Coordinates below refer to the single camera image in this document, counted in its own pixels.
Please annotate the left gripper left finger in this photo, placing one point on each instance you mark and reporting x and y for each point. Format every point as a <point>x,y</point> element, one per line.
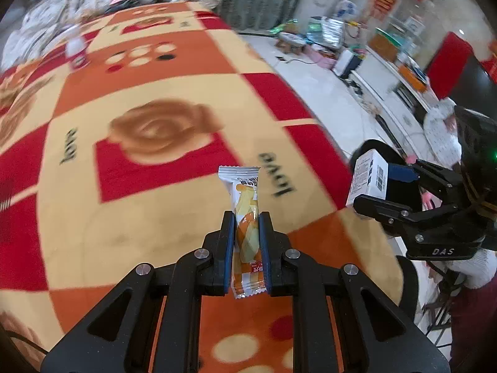
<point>150,321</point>

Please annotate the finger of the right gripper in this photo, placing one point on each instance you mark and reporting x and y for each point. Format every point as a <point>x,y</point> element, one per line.
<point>411,172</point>
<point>401,220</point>

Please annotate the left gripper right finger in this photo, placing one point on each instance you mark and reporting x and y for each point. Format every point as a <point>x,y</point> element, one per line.
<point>342,321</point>

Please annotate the white medicine box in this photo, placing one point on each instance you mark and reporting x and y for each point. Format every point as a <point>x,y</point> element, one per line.
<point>369,177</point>

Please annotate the yellow orange snack wrapper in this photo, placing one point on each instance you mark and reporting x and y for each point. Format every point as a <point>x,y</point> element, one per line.
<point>247,264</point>

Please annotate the white gloved right hand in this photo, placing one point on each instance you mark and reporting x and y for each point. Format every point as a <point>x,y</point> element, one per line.
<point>477,271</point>

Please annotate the white low cabinet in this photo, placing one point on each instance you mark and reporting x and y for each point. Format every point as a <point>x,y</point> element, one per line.
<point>393,103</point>

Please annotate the black television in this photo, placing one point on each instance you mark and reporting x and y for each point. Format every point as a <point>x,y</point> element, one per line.
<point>475,89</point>

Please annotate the red cloth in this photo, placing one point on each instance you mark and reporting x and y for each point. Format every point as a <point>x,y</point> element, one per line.
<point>447,64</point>

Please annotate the silver foil bag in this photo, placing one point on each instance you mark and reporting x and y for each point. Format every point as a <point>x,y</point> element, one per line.
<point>332,32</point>

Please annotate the small wooden stool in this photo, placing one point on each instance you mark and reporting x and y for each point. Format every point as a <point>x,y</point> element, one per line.
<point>290,43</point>

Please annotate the checkered red orange blanket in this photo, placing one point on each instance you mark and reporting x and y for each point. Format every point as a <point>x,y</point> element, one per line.
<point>115,163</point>

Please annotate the small white pink bottle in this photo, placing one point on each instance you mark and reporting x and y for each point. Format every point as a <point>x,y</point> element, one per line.
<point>76,48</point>

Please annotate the crumpled floral quilt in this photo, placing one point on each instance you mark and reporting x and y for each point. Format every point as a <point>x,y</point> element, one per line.
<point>38,28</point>

